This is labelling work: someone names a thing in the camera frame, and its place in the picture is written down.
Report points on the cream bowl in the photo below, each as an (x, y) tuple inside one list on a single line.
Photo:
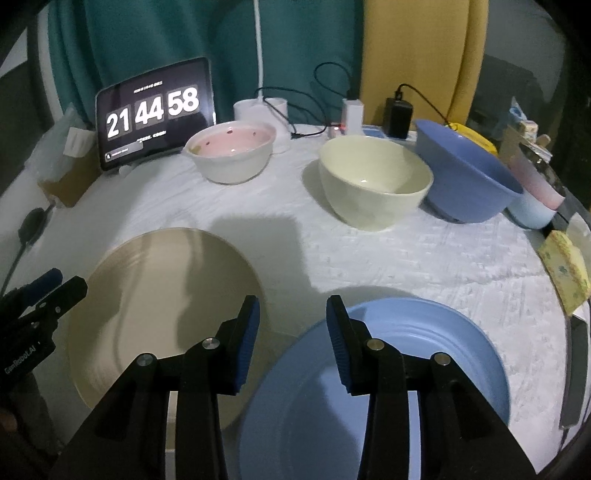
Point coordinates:
[(369, 203)]

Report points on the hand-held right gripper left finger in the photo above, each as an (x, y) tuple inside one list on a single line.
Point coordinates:
[(247, 341)]

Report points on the black phone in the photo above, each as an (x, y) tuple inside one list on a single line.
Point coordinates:
[(572, 369)]

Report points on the teal curtain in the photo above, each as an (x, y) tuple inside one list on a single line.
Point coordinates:
[(161, 37)]

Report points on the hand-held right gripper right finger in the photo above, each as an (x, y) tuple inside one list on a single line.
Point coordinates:
[(337, 341)]

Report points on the white plastic basket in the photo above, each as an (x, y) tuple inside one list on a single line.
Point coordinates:
[(510, 143)]

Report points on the blue plate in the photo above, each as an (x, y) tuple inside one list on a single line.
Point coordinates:
[(415, 346)]

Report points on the white charger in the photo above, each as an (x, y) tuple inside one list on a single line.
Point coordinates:
[(353, 115)]

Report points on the yellow wipes packet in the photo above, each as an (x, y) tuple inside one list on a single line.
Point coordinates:
[(475, 136)]

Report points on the blue packet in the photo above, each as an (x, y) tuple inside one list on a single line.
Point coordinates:
[(517, 115)]

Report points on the yellow tissue box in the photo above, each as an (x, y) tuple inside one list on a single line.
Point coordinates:
[(563, 272)]

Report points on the light blue bowl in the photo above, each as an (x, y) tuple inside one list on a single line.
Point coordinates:
[(531, 212)]

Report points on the yellow curtain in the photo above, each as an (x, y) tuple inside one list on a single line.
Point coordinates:
[(415, 46)]

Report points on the beige plate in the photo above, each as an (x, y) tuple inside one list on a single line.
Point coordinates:
[(138, 286)]

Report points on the white bowl with pink inside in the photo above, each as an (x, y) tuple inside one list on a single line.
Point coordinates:
[(231, 166)]

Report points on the small yellow printed box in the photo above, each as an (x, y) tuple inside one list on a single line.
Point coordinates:
[(528, 127)]

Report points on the wooden utensil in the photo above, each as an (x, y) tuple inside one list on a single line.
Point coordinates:
[(544, 141)]

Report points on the black charger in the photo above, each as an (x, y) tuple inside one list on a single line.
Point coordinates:
[(399, 117)]

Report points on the white power strip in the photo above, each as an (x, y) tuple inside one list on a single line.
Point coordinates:
[(374, 132)]

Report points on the white desk lamp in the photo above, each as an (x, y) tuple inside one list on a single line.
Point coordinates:
[(272, 108)]

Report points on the clear plastic bag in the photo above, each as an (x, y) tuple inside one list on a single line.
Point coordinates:
[(55, 138)]

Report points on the tablet showing clock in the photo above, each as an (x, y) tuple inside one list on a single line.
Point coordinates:
[(152, 110)]

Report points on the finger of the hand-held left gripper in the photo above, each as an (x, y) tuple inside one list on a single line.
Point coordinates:
[(69, 290), (46, 279)]

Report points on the large blue bowl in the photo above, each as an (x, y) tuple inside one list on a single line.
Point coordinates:
[(466, 184)]

